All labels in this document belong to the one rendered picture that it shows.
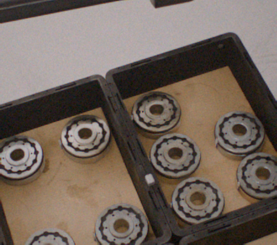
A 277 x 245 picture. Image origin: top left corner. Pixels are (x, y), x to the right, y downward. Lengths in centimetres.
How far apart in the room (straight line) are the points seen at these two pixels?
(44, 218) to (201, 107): 41
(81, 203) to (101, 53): 50
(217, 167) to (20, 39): 66
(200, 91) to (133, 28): 35
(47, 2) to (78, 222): 63
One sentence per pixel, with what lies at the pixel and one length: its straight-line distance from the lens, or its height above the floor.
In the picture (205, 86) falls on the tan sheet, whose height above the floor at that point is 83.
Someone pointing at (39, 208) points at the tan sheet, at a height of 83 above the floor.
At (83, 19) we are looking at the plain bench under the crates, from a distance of 190.
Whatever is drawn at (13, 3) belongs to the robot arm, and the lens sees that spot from 92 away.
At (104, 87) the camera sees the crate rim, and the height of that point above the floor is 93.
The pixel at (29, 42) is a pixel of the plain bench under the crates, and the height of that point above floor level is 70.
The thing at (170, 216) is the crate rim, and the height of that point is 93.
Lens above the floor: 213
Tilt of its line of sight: 56 degrees down
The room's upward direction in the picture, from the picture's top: 4 degrees counter-clockwise
